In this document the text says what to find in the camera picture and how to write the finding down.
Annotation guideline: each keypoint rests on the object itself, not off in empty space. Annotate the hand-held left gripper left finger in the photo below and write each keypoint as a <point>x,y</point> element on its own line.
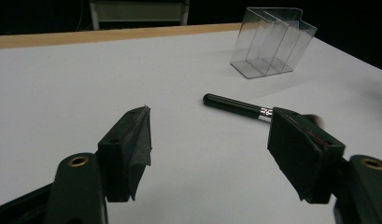
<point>123,155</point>

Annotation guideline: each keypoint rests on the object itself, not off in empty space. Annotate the clear acrylic organizer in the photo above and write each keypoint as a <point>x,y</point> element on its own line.
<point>272,46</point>

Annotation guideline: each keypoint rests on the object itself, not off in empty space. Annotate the white table mat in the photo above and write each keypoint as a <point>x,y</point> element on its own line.
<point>179,77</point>

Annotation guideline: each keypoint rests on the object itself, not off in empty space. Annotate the white metal desk frame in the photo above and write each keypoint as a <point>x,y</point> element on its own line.
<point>138,11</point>

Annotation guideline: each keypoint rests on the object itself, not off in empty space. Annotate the black makeup brush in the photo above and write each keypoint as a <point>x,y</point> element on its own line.
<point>232,105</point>

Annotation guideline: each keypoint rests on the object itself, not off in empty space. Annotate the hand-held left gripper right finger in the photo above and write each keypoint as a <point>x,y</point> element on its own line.
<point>300,149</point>

